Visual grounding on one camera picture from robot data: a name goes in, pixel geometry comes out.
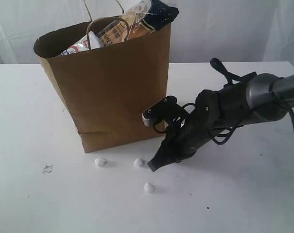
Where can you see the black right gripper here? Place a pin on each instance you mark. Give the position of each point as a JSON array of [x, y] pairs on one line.
[[197, 130]]

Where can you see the brown paper shopping bag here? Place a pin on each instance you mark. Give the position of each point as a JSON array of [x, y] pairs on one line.
[[105, 90]]

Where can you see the small white blue milk carton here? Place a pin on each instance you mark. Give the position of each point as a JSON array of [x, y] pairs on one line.
[[83, 43]]

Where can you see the spaghetti packet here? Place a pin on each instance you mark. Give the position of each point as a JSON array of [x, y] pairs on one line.
[[145, 17]]

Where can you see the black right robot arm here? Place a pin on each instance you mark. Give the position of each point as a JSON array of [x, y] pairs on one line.
[[254, 99]]

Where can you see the small white ball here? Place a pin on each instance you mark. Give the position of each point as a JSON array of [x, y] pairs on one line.
[[99, 162], [139, 162], [149, 188]]

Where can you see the clear plastic scrap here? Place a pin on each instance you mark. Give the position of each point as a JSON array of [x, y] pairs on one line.
[[47, 169]]

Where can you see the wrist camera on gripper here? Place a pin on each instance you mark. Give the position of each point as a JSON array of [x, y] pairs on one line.
[[166, 109]]

